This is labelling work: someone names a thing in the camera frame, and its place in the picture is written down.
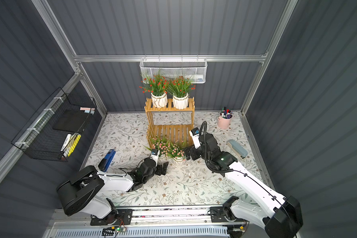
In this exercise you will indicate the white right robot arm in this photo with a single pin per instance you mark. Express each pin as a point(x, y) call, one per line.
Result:
point(278, 215)

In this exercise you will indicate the white wire wall basket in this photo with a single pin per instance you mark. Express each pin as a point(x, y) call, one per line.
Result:
point(193, 68)

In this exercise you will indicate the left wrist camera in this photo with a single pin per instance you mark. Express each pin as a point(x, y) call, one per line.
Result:
point(155, 153)

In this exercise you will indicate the black notebook in basket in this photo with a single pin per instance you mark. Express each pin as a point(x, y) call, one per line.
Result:
point(72, 121)

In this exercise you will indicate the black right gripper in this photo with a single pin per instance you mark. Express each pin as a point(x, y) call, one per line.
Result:
point(196, 151)

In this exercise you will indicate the black wire wall basket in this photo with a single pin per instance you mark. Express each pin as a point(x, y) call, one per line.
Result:
point(55, 134)

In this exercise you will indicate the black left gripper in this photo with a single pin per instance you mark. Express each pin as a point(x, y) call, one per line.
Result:
point(159, 168)

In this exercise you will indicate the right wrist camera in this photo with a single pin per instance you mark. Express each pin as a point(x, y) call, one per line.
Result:
point(195, 134)

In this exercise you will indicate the red flower pot two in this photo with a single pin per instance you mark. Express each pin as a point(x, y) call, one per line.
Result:
point(156, 86)

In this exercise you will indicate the wooden two-tier rack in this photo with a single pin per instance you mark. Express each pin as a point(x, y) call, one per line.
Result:
point(174, 133)

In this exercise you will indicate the white marker in basket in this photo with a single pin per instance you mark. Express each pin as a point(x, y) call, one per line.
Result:
point(66, 141)

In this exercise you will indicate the pink flower pot one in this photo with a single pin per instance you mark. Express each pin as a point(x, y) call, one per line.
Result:
point(163, 145)

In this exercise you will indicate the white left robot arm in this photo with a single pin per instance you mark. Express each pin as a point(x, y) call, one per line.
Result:
point(80, 193)

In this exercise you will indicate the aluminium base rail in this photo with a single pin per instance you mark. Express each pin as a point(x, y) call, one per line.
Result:
point(172, 214)

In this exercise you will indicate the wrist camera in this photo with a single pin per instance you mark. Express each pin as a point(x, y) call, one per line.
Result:
point(155, 153)
point(195, 134)

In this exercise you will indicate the light blue stapler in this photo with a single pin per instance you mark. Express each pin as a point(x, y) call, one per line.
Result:
point(237, 148)

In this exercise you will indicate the pink flower pot two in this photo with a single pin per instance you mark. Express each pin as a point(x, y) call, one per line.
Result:
point(176, 153)

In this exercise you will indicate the yellow black marker pack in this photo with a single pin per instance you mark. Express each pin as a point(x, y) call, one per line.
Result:
point(74, 140)

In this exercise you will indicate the floral table mat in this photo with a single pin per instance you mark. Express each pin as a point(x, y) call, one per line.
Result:
point(190, 184)

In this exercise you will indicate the red flower pot one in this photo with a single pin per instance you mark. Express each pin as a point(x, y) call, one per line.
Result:
point(179, 87)

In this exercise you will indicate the pink pen cup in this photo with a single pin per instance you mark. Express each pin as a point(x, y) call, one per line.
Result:
point(223, 123)

